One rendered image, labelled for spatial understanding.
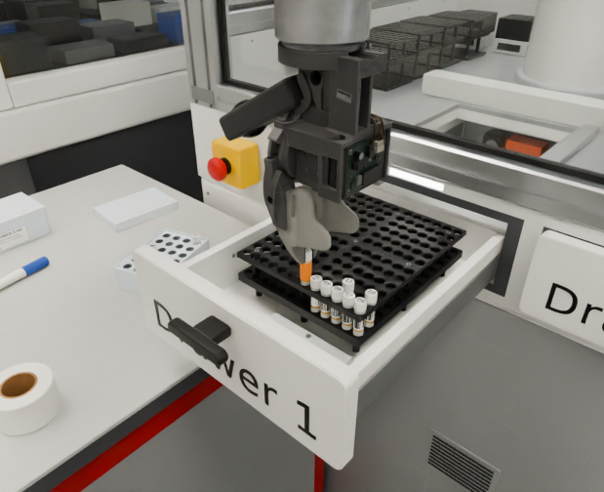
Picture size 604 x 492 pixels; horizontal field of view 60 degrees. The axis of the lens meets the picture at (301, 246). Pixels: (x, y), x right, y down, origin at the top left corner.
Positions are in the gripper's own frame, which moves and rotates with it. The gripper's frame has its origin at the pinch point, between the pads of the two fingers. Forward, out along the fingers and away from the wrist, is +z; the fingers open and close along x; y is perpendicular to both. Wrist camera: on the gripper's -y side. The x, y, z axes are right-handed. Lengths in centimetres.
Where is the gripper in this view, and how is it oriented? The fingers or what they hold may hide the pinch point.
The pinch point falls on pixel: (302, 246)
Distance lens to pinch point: 53.7
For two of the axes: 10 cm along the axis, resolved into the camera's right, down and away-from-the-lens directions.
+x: 6.6, -3.9, 6.4
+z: 0.0, 8.5, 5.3
